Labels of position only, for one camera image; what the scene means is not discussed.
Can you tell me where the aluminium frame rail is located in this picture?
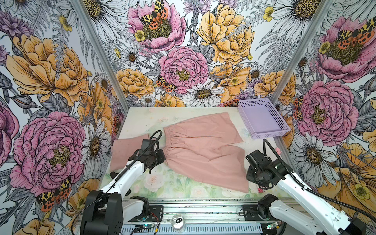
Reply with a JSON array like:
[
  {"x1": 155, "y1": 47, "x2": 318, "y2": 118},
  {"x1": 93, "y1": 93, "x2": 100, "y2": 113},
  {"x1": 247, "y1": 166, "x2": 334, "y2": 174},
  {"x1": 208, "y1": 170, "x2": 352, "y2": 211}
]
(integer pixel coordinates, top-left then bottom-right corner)
[{"x1": 77, "y1": 198, "x2": 309, "y2": 224}]

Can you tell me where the pink printed t-shirt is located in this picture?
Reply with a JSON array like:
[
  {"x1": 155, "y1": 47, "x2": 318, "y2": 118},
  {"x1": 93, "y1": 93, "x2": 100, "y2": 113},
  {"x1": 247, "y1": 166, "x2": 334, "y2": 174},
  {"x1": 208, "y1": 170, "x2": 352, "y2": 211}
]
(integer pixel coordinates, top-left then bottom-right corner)
[{"x1": 110, "y1": 134, "x2": 149, "y2": 171}]

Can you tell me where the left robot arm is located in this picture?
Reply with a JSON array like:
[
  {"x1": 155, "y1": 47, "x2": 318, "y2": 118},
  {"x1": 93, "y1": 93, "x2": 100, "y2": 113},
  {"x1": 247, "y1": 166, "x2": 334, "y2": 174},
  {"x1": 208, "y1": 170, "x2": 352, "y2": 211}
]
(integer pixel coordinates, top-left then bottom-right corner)
[{"x1": 79, "y1": 137, "x2": 165, "y2": 235}]

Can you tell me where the white perforated cable duct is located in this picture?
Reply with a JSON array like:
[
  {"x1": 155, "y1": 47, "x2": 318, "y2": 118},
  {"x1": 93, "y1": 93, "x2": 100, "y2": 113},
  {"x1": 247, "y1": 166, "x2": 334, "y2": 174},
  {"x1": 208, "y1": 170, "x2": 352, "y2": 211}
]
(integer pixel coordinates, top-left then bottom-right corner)
[{"x1": 120, "y1": 223, "x2": 263, "y2": 235}]

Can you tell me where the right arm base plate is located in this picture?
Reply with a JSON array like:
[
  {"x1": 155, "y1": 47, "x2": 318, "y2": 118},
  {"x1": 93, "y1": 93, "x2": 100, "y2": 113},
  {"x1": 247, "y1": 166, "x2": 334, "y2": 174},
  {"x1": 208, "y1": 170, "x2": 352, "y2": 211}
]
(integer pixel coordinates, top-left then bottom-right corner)
[{"x1": 242, "y1": 204, "x2": 264, "y2": 221}]

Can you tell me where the lavender plastic laundry basket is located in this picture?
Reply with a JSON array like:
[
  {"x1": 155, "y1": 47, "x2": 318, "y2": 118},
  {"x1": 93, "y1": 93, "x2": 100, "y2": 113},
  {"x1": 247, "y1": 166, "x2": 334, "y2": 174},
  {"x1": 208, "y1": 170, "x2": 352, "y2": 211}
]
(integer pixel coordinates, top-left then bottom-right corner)
[{"x1": 238, "y1": 98, "x2": 291, "y2": 140}]

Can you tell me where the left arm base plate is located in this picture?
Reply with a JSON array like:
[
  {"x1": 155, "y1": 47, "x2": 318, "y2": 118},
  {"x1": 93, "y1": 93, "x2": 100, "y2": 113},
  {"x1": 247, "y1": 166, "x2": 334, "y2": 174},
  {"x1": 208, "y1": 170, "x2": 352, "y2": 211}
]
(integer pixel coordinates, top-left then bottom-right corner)
[{"x1": 130, "y1": 205, "x2": 164, "y2": 222}]

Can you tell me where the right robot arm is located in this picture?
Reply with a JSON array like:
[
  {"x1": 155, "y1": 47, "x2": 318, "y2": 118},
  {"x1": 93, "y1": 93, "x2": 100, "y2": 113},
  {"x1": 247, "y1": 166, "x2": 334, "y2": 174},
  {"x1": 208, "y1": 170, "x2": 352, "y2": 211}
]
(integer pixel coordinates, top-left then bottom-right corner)
[{"x1": 245, "y1": 150, "x2": 367, "y2": 235}]

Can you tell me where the pink garment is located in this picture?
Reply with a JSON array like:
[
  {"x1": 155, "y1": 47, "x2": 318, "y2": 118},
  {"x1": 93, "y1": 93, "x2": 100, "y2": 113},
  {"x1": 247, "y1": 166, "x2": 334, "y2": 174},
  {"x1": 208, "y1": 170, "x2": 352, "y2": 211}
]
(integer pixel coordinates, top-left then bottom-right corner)
[{"x1": 164, "y1": 112, "x2": 249, "y2": 193}]

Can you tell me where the small pink pig toy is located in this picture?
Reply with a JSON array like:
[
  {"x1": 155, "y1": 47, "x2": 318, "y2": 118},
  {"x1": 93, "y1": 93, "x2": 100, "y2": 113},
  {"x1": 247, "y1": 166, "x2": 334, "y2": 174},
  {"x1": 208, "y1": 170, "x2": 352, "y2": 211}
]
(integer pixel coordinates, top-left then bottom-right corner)
[{"x1": 275, "y1": 147, "x2": 282, "y2": 156}]

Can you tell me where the silver drink can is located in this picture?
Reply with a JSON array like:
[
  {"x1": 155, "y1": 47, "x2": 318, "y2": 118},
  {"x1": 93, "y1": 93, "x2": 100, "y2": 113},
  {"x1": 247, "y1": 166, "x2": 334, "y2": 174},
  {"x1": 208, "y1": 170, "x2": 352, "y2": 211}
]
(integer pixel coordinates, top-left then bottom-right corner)
[{"x1": 171, "y1": 214, "x2": 186, "y2": 233}]

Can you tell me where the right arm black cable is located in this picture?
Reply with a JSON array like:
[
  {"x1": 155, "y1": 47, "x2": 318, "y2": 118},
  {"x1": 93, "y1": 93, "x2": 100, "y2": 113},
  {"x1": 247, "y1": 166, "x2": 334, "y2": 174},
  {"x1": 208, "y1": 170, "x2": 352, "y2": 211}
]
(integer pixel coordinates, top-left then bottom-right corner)
[{"x1": 262, "y1": 138, "x2": 376, "y2": 224}]

